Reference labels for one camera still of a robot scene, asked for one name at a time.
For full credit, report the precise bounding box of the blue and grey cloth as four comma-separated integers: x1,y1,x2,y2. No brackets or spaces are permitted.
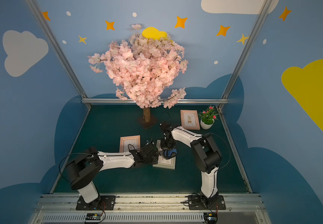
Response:
160,149,177,160

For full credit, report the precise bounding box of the pink picture frame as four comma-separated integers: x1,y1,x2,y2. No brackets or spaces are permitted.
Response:
181,110,200,130
119,135,141,153

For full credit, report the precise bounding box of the green picture frame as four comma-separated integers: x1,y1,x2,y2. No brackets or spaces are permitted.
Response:
153,140,176,170

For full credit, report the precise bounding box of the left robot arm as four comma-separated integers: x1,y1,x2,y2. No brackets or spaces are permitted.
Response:
65,143,158,210

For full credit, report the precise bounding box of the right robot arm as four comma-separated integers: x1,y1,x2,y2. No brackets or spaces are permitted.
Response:
160,122,223,205

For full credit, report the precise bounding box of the white pot with flowers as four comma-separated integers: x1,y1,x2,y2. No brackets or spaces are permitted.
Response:
198,105,218,130

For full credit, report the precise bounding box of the pink blossom artificial tree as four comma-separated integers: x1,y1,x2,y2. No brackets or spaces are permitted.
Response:
88,24,188,129

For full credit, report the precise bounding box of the left controller board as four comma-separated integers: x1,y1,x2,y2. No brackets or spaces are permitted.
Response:
85,213,104,224

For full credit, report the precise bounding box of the controller board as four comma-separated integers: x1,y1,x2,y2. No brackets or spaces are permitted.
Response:
85,213,104,224
203,212,218,224

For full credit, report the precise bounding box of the right controller board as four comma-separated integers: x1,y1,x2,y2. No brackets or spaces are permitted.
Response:
203,212,218,224

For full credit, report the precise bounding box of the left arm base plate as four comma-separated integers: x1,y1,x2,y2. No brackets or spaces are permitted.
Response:
76,195,116,211

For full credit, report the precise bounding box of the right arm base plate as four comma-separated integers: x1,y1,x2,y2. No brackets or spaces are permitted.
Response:
183,194,226,211

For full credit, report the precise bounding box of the aluminium front rail assembly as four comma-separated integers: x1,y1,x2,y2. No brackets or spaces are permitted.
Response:
29,193,271,224

